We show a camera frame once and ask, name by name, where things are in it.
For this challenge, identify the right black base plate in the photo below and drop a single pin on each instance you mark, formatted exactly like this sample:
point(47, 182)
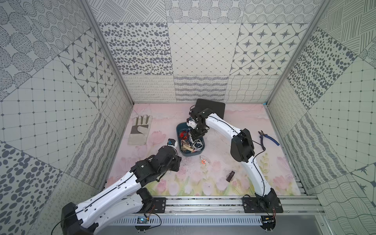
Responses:
point(261, 205)

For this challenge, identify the aluminium rail frame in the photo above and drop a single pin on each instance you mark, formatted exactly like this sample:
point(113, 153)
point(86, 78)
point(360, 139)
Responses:
point(301, 205)

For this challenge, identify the beige watch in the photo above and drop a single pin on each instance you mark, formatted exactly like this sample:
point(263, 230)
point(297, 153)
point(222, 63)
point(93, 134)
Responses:
point(186, 148)

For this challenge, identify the white slotted cable duct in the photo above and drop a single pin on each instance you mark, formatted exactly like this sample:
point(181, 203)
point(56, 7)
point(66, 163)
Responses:
point(183, 220)

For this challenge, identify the blue handled pliers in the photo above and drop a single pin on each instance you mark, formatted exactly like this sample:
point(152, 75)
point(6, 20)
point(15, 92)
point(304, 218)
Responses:
point(263, 136)

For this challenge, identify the silver white watch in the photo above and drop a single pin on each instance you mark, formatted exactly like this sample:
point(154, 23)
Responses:
point(198, 145)

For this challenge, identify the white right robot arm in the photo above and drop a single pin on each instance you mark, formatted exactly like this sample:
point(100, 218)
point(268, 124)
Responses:
point(241, 148)

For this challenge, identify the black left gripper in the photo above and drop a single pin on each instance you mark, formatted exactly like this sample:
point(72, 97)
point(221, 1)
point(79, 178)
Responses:
point(174, 150)

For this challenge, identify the black plastic tool case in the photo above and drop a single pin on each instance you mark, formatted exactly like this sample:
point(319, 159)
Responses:
point(215, 106)

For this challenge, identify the dark brown watch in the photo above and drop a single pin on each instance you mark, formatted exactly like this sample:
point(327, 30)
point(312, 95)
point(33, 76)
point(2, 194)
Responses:
point(230, 176)

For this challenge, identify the teal storage box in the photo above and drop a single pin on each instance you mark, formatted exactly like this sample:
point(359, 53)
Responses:
point(183, 127)

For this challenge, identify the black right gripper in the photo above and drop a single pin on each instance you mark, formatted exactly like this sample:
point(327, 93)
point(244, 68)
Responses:
point(196, 136)

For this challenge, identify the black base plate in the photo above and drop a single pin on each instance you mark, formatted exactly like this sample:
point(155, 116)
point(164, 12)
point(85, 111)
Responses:
point(261, 205)
point(154, 205)

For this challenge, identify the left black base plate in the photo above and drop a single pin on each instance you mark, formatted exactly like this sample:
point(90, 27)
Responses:
point(154, 205)

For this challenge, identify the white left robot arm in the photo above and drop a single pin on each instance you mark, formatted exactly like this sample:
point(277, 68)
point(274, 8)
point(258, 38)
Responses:
point(128, 195)

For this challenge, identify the red watch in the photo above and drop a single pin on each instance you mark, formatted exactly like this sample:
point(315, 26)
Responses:
point(184, 135)

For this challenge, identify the orange white digital watch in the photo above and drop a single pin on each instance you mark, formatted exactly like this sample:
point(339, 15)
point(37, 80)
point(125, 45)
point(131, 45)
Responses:
point(204, 160)

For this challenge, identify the grey white work glove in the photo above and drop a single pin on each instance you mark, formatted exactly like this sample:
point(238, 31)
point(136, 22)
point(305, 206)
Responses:
point(140, 130)

